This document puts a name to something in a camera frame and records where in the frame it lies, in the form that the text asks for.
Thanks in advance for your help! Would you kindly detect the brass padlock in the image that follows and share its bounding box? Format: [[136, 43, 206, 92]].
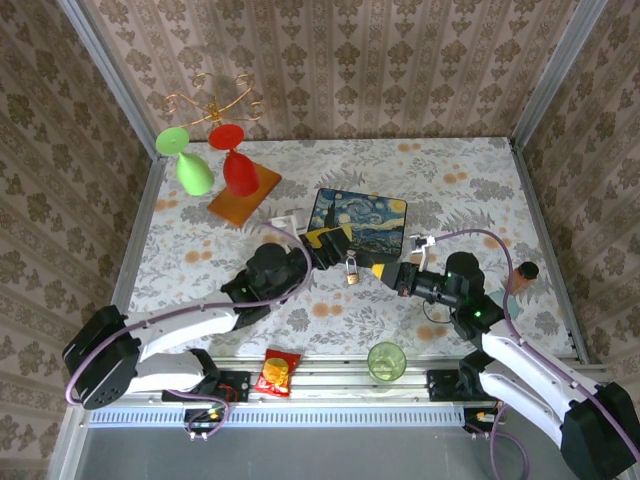
[[344, 252, 363, 287]]

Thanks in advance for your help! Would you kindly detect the starry night painting tin box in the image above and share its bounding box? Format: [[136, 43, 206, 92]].
[[306, 187, 408, 265]]

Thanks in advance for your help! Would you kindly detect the pale blue flat piece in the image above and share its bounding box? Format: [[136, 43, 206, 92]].
[[487, 288, 525, 317]]

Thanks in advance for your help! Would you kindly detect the floral tablecloth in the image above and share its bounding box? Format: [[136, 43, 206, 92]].
[[115, 137, 576, 359]]

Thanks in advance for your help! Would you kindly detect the orange spice bottle black cap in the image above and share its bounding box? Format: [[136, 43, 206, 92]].
[[509, 260, 541, 297]]

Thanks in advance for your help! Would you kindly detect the amber rectangular board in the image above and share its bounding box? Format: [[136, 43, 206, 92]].
[[206, 158, 283, 229]]

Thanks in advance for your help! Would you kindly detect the green transparent cup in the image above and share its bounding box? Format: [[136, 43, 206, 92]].
[[366, 341, 408, 386]]

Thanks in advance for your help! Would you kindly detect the red snack packet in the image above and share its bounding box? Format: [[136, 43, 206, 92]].
[[253, 348, 303, 399]]

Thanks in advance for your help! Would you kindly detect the red plastic goblet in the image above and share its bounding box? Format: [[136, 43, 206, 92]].
[[207, 124, 261, 198]]

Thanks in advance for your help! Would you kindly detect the green plastic goblet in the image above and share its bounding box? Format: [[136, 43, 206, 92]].
[[155, 126, 216, 197]]

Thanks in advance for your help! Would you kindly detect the small controller board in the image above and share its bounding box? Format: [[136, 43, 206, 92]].
[[183, 407, 227, 435], [463, 407, 501, 435]]

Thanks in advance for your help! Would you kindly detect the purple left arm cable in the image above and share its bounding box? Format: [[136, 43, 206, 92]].
[[64, 222, 316, 441]]

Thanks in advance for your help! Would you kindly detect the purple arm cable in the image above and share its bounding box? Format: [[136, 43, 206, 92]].
[[432, 228, 640, 476], [64, 222, 316, 441]]

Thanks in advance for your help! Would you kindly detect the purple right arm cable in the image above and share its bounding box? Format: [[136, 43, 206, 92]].
[[432, 228, 640, 476]]

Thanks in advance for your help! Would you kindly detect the aluminium side rail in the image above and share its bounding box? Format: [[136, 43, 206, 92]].
[[93, 153, 167, 364], [508, 138, 590, 364]]

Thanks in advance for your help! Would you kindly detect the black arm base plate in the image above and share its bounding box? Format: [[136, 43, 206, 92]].
[[161, 368, 251, 404], [426, 367, 481, 403]]

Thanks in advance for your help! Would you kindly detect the aluminium front rail frame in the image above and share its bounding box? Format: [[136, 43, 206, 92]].
[[72, 353, 612, 404]]

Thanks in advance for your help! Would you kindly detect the white slotted cable duct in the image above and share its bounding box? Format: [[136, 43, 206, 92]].
[[88, 405, 469, 427]]

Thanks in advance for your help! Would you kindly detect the gold wire glass rack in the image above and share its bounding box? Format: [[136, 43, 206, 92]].
[[160, 72, 267, 126]]

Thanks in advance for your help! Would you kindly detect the aluminium corner post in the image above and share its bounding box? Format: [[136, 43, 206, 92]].
[[508, 0, 610, 147], [56, 0, 162, 160]]

